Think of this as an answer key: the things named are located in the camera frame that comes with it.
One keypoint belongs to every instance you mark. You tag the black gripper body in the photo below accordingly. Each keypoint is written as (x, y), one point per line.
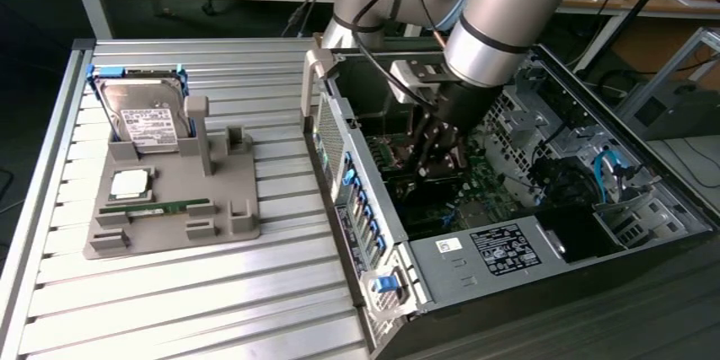
(469, 107)

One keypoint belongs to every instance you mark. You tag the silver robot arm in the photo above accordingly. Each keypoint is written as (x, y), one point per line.
(495, 18)

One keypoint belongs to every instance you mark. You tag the green motherboard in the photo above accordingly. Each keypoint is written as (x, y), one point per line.
(489, 195)

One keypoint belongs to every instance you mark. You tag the open black PC case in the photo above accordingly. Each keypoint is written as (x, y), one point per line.
(365, 69)

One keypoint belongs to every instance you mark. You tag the grey power supply unit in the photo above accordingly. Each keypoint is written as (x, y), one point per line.
(489, 259)

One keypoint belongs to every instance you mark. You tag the blue plastic clip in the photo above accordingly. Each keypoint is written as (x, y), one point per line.
(385, 285)

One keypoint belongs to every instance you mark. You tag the grey computer tower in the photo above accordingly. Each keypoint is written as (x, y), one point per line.
(675, 111)

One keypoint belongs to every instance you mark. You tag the grey metal disk bay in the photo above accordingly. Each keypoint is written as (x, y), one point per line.
(635, 225)

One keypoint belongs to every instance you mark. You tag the green RAM stick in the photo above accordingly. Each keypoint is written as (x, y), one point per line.
(163, 207)

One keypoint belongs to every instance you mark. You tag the grey parts rack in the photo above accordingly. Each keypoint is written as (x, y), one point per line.
(168, 229)

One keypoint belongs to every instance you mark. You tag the silver CPU chip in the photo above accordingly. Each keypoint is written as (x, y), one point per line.
(131, 185)

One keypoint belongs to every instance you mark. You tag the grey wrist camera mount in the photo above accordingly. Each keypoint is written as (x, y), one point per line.
(413, 75)

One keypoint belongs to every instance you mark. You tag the aluminium profile frame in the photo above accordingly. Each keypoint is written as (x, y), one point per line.
(700, 39)

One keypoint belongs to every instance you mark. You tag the hard disk in blue bracket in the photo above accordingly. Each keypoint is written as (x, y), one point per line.
(143, 111)

